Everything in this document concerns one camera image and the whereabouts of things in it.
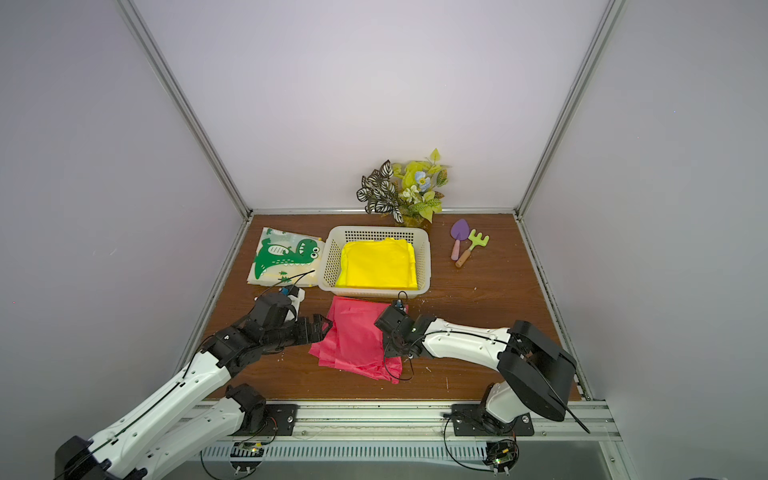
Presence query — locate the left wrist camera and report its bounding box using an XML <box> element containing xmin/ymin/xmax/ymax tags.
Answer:
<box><xmin>280</xmin><ymin>285</ymin><xmax>306</xmax><ymax>309</ymax></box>

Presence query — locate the white plastic perforated basket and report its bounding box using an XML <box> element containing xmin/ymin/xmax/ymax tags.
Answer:
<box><xmin>317</xmin><ymin>225</ymin><xmax>432</xmax><ymax>299</ymax></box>

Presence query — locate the left circuit board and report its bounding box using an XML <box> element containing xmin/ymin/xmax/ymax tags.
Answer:
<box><xmin>229</xmin><ymin>442</ymin><xmax>266</xmax><ymax>478</ymax></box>

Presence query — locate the aluminium front rail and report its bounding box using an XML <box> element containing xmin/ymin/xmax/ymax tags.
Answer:
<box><xmin>128</xmin><ymin>400</ymin><xmax>622</xmax><ymax>444</ymax></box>

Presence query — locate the purple toy trowel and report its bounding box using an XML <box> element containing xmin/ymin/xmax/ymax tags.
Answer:
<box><xmin>450</xmin><ymin>218</ymin><xmax>470</xmax><ymax>262</ymax></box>

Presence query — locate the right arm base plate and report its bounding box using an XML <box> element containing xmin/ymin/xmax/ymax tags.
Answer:
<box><xmin>449</xmin><ymin>404</ymin><xmax>535</xmax><ymax>437</ymax></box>

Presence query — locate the plain yellow raincoat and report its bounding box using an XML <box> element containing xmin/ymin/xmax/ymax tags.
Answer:
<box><xmin>336</xmin><ymin>238</ymin><xmax>418</xmax><ymax>291</ymax></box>

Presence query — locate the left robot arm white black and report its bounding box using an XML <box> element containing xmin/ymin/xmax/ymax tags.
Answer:
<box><xmin>54</xmin><ymin>287</ymin><xmax>332</xmax><ymax>479</ymax></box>

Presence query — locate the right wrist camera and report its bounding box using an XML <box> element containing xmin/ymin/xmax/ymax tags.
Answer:
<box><xmin>392</xmin><ymin>299</ymin><xmax>408</xmax><ymax>314</ymax></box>

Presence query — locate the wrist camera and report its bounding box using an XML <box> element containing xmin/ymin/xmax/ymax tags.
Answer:
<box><xmin>392</xmin><ymin>299</ymin><xmax>408</xmax><ymax>314</ymax></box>
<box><xmin>280</xmin><ymin>285</ymin><xmax>306</xmax><ymax>309</ymax></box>

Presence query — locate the base black cable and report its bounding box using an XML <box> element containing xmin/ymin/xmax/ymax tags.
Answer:
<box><xmin>442</xmin><ymin>413</ymin><xmax>499</xmax><ymax>473</ymax></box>
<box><xmin>199</xmin><ymin>449</ymin><xmax>265</xmax><ymax>480</ymax></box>

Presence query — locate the right base black cable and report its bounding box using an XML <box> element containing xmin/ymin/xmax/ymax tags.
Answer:
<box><xmin>442</xmin><ymin>413</ymin><xmax>499</xmax><ymax>473</ymax></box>

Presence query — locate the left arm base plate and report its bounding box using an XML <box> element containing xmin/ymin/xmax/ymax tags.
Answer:
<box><xmin>233</xmin><ymin>403</ymin><xmax>299</xmax><ymax>437</ymax></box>

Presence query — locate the right circuit board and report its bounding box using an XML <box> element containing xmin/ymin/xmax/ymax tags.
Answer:
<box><xmin>483</xmin><ymin>439</ymin><xmax>520</xmax><ymax>475</ymax></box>

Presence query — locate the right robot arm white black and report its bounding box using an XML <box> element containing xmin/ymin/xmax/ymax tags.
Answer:
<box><xmin>375</xmin><ymin>300</ymin><xmax>577</xmax><ymax>436</ymax></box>

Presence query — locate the green toy rake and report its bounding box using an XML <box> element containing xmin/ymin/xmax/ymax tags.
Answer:
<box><xmin>455</xmin><ymin>229</ymin><xmax>490</xmax><ymax>268</ymax></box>

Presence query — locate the artificial potted plant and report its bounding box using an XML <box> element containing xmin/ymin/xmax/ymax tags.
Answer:
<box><xmin>356</xmin><ymin>148</ymin><xmax>449</xmax><ymax>228</ymax></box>

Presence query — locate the green dinosaur folded raincoat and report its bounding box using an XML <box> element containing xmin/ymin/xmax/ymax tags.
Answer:
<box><xmin>247</xmin><ymin>227</ymin><xmax>325</xmax><ymax>288</ymax></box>

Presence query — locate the circuit board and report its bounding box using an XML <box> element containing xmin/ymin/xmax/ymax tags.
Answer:
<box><xmin>483</xmin><ymin>439</ymin><xmax>520</xmax><ymax>475</ymax></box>
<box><xmin>229</xmin><ymin>442</ymin><xmax>266</xmax><ymax>478</ymax></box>

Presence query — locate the left base black cable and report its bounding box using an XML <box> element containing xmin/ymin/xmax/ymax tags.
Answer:
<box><xmin>199</xmin><ymin>449</ymin><xmax>265</xmax><ymax>480</ymax></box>

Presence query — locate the pink raincoat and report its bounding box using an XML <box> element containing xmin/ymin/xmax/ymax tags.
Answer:
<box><xmin>309</xmin><ymin>296</ymin><xmax>403</xmax><ymax>384</ymax></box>

